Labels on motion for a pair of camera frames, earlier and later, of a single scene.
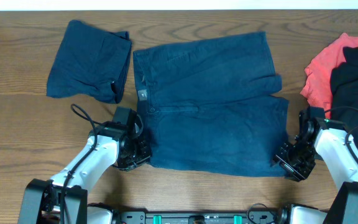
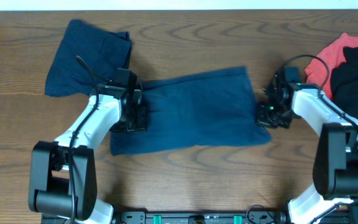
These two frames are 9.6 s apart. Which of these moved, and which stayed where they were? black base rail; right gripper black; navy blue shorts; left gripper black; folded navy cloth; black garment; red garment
Moved: navy blue shorts; right gripper black; left gripper black
Stayed: black garment; black base rail; folded navy cloth; red garment
